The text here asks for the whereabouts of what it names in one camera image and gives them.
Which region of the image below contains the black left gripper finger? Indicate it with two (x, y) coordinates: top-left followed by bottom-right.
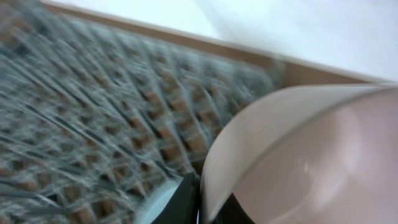
(151, 173), (254, 224)

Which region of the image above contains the light blue bowl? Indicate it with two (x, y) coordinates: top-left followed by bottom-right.
(132, 177), (183, 224)

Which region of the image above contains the pink white bowl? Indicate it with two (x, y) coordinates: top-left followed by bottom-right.
(200, 85), (397, 223)

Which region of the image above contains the grey plastic dish rack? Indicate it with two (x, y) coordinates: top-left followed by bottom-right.
(1, 1), (284, 223)

